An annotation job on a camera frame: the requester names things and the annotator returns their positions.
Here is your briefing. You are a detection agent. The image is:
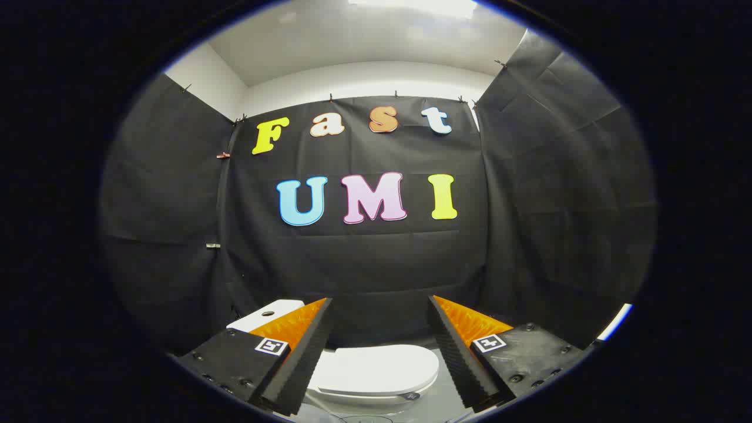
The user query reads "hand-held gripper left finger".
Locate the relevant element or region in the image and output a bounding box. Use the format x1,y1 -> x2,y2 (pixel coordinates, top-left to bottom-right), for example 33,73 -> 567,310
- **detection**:
176,298 -> 334,417

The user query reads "black backdrop cloth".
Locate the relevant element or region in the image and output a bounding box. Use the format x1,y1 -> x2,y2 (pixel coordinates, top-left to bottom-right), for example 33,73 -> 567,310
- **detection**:
99,29 -> 657,359

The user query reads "white toilet lid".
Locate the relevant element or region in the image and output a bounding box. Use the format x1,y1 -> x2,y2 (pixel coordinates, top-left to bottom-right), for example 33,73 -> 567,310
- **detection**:
307,345 -> 440,395

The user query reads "white toilet with tank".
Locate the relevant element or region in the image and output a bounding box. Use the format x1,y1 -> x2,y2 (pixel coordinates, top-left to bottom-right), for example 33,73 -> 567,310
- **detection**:
226,299 -> 438,421

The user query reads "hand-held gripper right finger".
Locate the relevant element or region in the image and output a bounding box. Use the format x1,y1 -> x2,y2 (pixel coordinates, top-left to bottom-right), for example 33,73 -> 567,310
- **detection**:
427,296 -> 586,412

